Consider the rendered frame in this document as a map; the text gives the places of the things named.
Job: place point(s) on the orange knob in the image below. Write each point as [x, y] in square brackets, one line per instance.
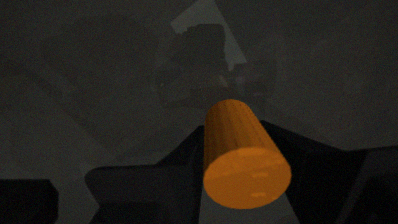
[243, 168]

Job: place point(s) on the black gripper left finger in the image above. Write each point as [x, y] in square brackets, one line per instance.
[176, 181]

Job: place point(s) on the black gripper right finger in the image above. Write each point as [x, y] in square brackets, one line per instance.
[327, 181]

